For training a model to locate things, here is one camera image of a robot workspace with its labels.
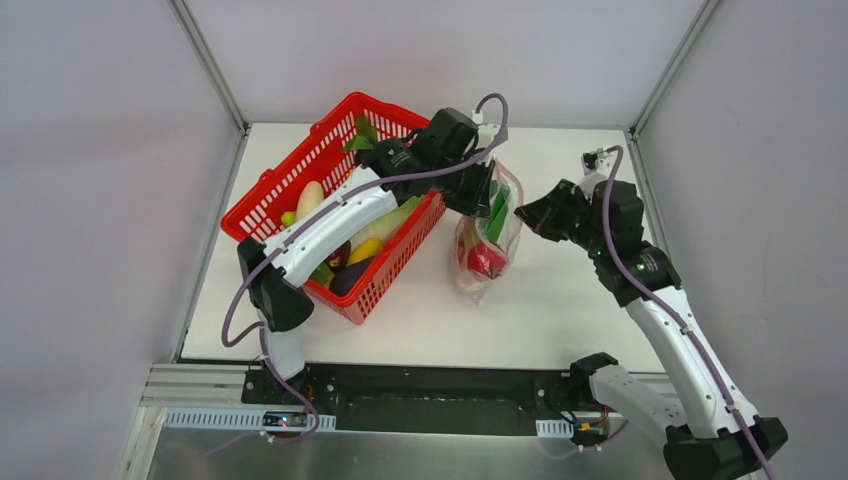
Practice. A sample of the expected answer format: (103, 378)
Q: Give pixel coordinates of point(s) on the red plastic shopping basket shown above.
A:
(320, 157)

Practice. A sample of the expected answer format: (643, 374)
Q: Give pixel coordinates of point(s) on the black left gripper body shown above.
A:
(473, 187)

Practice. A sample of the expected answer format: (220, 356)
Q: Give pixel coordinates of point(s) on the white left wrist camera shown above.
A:
(490, 132)

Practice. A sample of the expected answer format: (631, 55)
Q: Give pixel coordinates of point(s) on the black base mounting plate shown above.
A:
(439, 400)

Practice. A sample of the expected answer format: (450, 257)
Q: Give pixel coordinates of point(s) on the white chinese cabbage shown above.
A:
(385, 226)

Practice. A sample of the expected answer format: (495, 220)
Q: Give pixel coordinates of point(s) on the large white radish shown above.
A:
(310, 198)

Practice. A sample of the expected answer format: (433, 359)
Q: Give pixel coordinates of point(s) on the red bell pepper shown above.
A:
(486, 262)

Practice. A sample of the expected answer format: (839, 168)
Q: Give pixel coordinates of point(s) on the green parsley sprig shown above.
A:
(322, 275)

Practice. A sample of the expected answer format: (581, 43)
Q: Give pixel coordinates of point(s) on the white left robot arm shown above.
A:
(450, 155)

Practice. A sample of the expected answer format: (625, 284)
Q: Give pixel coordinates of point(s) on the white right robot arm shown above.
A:
(711, 431)

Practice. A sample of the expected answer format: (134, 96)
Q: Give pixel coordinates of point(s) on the yellow mango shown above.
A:
(369, 248)

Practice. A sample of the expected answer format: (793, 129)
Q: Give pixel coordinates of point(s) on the green leaf sprig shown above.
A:
(365, 137)

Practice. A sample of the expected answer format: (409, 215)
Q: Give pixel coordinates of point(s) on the aluminium frame rail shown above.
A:
(331, 387)

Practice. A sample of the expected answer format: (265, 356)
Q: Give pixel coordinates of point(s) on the green leafy bok choy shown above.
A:
(497, 218)

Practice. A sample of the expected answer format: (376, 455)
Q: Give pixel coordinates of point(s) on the dark red round fruit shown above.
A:
(338, 259)

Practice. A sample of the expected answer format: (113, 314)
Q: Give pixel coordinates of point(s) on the purple eggplant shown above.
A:
(346, 279)

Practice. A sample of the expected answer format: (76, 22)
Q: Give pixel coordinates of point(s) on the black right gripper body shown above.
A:
(553, 216)

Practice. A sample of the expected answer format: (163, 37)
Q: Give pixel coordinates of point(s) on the clear zip top bag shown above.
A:
(470, 231)

